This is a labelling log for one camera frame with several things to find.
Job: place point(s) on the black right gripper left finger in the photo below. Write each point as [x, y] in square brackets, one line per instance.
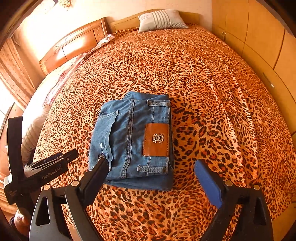
[48, 221]

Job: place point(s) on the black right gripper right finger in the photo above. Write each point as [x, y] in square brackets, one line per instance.
[254, 221]

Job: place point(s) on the blue denim jeans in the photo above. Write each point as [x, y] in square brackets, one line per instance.
[134, 135]

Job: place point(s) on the leopard print bedspread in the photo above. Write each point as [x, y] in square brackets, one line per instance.
[221, 112]

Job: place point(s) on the patterned window curtain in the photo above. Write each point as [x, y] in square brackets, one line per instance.
[14, 75]

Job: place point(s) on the brown wooden headboard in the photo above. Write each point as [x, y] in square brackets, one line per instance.
[79, 41]

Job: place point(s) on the beige wooden wardrobe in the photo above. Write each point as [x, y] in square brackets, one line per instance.
[261, 39]

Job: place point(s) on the light wooden headboard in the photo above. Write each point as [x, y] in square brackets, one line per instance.
[133, 21]

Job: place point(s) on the grey striped pillow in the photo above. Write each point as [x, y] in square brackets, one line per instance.
[161, 19]

